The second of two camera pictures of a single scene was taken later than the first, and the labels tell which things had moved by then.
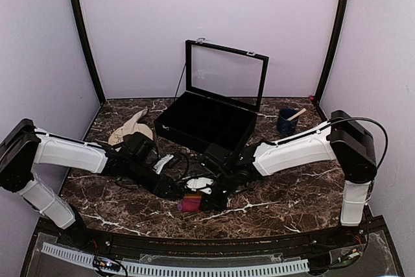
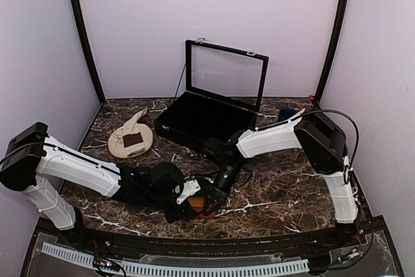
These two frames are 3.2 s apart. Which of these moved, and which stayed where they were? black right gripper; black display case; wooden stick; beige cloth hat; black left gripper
Moved: black left gripper; black right gripper
Stayed: beige cloth hat; black display case; wooden stick
